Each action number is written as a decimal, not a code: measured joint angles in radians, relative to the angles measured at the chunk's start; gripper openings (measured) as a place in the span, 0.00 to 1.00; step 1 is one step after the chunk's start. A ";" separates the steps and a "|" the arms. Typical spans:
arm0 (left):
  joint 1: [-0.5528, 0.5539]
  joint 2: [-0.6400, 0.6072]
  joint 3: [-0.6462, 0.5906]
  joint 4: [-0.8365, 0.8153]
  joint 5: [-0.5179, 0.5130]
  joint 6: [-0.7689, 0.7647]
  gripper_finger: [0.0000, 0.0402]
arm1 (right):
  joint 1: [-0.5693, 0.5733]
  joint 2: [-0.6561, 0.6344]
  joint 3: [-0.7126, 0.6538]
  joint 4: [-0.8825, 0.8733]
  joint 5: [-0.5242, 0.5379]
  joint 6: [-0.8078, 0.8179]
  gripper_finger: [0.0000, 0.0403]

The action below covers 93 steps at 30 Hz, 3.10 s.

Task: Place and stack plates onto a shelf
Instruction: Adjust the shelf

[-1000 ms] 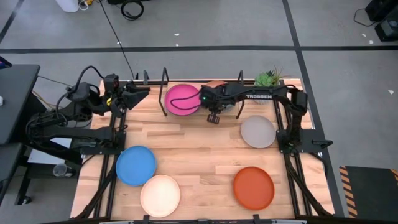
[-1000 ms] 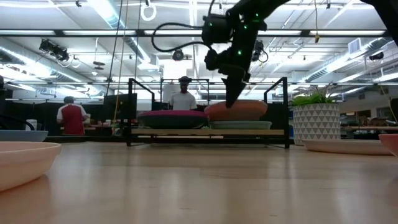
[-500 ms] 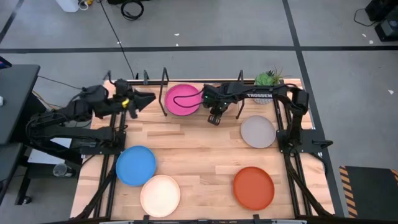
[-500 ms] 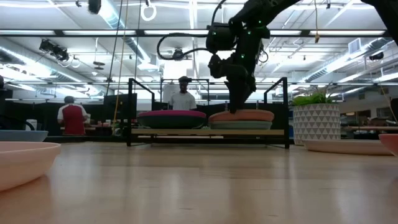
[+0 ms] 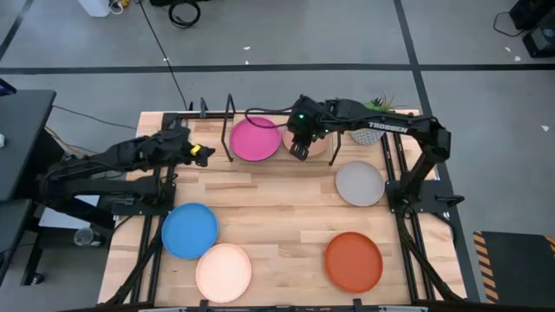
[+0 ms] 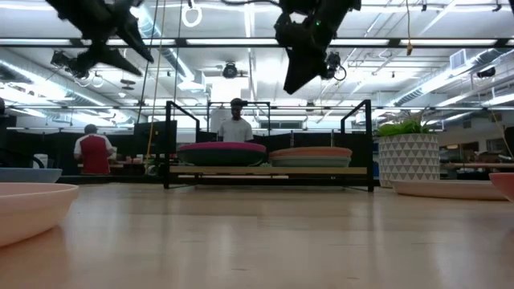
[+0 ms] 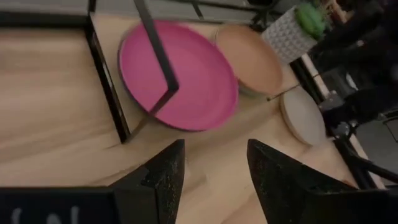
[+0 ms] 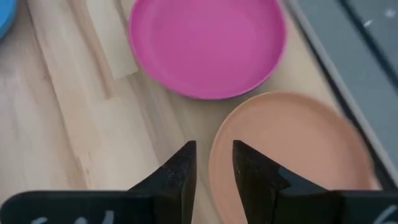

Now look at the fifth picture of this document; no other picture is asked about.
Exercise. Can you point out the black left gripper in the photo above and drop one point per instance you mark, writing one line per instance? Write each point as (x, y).
(180, 147)

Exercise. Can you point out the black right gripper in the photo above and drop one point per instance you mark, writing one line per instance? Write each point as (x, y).
(305, 123)

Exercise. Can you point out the tan plate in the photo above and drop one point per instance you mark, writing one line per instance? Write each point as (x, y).
(321, 145)

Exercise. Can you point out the pink plate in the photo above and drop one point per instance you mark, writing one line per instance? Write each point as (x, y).
(255, 138)

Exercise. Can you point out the light grey plate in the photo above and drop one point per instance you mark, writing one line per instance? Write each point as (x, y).
(360, 183)

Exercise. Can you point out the blue plate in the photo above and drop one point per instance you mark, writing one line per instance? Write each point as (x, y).
(189, 230)

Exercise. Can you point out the cream plate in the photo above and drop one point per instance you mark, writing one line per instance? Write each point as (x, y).
(223, 272)

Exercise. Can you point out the orange plate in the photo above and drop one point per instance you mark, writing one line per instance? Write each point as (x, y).
(353, 262)

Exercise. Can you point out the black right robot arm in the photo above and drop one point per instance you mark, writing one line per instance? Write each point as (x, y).
(390, 125)

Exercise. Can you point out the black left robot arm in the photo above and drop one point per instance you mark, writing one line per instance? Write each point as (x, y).
(108, 158)

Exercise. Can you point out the yellow tag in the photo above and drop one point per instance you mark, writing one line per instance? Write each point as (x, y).
(196, 150)

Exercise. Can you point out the green plant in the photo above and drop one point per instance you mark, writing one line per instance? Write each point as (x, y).
(379, 104)

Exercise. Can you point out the clear plastic cup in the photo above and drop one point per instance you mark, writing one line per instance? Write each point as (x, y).
(86, 237)

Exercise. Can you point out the white paper sheet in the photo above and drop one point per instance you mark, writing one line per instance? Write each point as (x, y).
(56, 219)

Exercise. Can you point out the black desk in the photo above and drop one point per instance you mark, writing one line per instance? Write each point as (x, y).
(21, 138)

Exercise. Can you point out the white container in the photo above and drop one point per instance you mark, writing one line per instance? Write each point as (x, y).
(93, 6)

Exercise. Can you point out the hazard-striped black platform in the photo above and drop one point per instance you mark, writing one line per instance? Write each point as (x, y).
(516, 264)

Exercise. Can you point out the black equipment case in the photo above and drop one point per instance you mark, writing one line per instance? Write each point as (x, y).
(537, 26)

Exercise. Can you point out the black aluminium rig frame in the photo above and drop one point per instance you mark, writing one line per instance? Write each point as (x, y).
(182, 116)

